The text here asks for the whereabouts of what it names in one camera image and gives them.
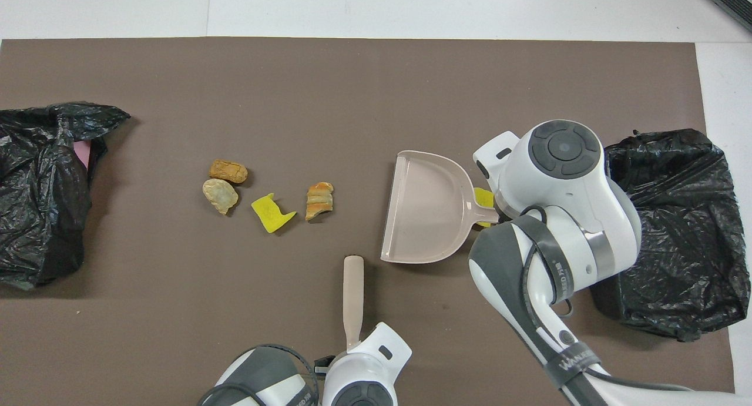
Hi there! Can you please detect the blocky yellow sponge piece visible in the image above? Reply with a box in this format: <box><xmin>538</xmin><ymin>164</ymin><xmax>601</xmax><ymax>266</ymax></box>
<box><xmin>474</xmin><ymin>186</ymin><xmax>496</xmax><ymax>228</ymax></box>

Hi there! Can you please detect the toy croissant piece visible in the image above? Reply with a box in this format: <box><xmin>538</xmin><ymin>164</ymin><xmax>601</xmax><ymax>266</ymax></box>
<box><xmin>305</xmin><ymin>182</ymin><xmax>334</xmax><ymax>222</ymax></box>

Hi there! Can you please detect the beige plastic dustpan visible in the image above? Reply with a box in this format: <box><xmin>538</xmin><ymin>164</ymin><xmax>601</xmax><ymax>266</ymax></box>
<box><xmin>380</xmin><ymin>150</ymin><xmax>500</xmax><ymax>264</ymax></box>

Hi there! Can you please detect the pale toy dumpling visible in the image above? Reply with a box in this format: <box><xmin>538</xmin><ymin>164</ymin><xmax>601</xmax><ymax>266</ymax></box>
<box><xmin>202</xmin><ymin>178</ymin><xmax>240</xmax><ymax>215</ymax></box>

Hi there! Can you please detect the notched yellow sponge piece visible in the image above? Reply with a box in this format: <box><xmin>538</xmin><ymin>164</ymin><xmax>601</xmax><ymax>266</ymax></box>
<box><xmin>251</xmin><ymin>193</ymin><xmax>297</xmax><ymax>234</ymax></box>

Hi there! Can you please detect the black plastic trash bag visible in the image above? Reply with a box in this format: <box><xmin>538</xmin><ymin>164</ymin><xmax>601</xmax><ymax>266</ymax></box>
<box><xmin>590</xmin><ymin>128</ymin><xmax>752</xmax><ymax>343</ymax></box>
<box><xmin>0</xmin><ymin>101</ymin><xmax>131</xmax><ymax>291</ymax></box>

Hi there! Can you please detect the pink plastic bin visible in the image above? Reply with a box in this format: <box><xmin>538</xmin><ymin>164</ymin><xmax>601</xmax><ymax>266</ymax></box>
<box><xmin>73</xmin><ymin>140</ymin><xmax>93</xmax><ymax>172</ymax></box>

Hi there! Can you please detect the brown toy bread bun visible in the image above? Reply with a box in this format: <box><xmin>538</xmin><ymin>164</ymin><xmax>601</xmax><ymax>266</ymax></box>
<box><xmin>209</xmin><ymin>159</ymin><xmax>249</xmax><ymax>184</ymax></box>

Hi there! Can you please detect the brown table mat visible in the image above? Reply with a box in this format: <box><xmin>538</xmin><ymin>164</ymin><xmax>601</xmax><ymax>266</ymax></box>
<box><xmin>0</xmin><ymin>37</ymin><xmax>738</xmax><ymax>406</ymax></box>

